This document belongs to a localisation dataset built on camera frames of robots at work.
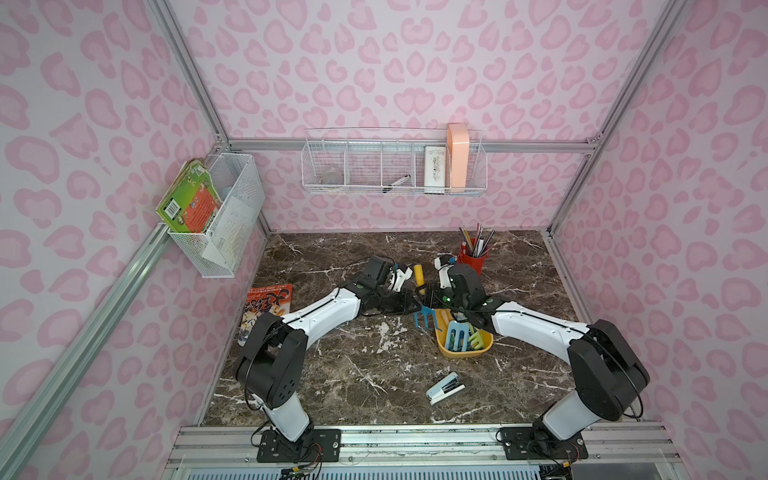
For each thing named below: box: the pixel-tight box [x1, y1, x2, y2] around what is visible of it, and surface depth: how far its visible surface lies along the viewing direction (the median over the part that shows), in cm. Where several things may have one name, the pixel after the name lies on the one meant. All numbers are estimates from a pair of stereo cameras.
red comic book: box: [237, 284, 293, 346], surface depth 102 cm
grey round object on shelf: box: [320, 170, 343, 185], surface depth 99 cm
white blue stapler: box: [426, 372, 466, 405], surface depth 82 cm
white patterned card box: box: [424, 145, 446, 194], surface depth 94 cm
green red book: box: [156, 159, 223, 233], surface depth 73 cm
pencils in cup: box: [458, 223, 498, 258], surface depth 103 cm
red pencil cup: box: [458, 243, 488, 275], surface depth 104 cm
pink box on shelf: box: [447, 123, 470, 192], surface depth 88 cm
